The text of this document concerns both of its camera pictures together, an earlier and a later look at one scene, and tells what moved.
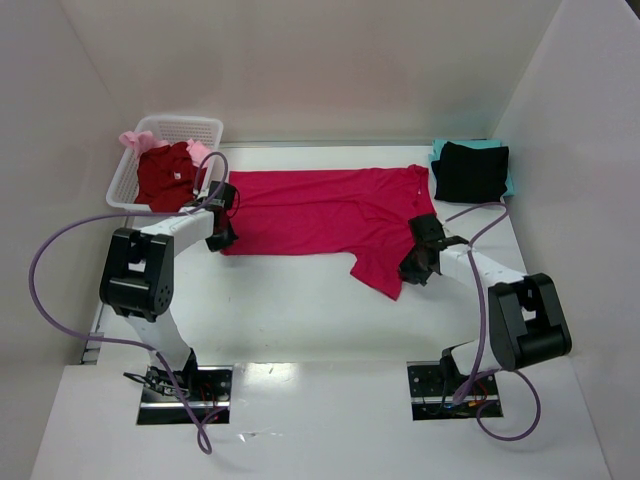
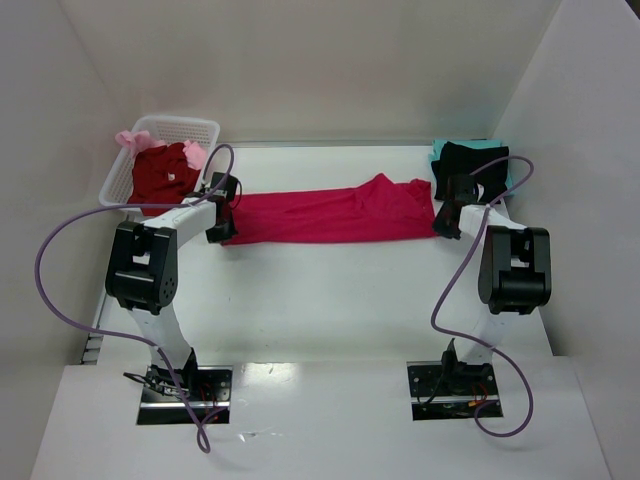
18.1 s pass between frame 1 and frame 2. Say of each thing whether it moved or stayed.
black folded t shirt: stayed
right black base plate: stayed
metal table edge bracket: stayed
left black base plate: stayed
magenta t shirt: moved
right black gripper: moved
